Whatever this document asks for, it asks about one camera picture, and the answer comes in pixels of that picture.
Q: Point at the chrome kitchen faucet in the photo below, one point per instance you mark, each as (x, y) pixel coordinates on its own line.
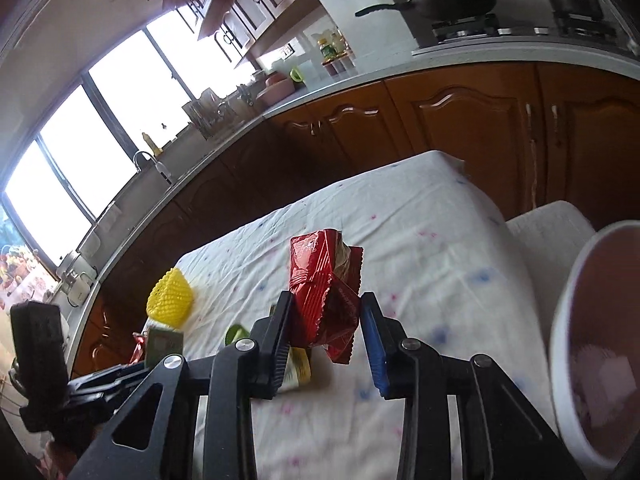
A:
(160, 167)

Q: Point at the yellow dish soap bottle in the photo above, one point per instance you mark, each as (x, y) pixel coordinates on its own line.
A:
(152, 145)

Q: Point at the grey kitchen countertop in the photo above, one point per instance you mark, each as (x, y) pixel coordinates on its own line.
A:
(500, 52)

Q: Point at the red snack packet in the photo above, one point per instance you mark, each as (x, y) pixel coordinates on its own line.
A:
(320, 285)

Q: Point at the wooden base cabinets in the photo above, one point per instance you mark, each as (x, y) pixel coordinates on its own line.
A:
(450, 110)

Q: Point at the yellow green packet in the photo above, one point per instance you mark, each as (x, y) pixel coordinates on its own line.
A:
(297, 367)

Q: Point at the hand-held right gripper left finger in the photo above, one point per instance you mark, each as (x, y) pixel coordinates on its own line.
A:
(272, 355)

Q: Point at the spice jar set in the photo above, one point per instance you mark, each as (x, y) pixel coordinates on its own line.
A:
(339, 66)

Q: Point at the wall power outlet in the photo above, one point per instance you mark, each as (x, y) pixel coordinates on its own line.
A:
(287, 51)

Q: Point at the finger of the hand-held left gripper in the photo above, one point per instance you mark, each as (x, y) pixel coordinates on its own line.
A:
(110, 376)
(95, 400)

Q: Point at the kitchen window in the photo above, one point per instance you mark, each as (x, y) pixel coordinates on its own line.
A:
(120, 90)

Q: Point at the metal dish rack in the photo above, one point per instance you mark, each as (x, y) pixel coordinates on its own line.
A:
(205, 115)

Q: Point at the green bottle with yellow cap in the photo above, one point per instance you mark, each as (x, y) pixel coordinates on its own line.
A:
(327, 50)

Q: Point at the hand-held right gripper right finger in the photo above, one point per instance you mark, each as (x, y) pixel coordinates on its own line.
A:
(375, 355)

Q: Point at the white floral tablecloth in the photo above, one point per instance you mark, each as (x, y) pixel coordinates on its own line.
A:
(425, 240)

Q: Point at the gas stove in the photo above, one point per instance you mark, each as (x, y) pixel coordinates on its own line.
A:
(465, 27)

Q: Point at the green carton box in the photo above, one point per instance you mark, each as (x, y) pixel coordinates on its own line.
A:
(165, 347)

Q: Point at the yellow foam fruit net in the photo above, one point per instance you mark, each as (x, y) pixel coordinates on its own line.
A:
(170, 297)

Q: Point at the pink plastic basin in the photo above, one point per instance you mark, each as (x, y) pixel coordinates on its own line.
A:
(275, 90)

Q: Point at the white hanging dishcloth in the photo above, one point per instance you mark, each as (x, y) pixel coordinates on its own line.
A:
(91, 244)
(110, 214)

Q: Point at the green cup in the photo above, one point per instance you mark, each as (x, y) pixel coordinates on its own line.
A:
(297, 76)

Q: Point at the pink bin with white rim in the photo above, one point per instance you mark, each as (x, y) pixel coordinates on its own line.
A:
(605, 310)

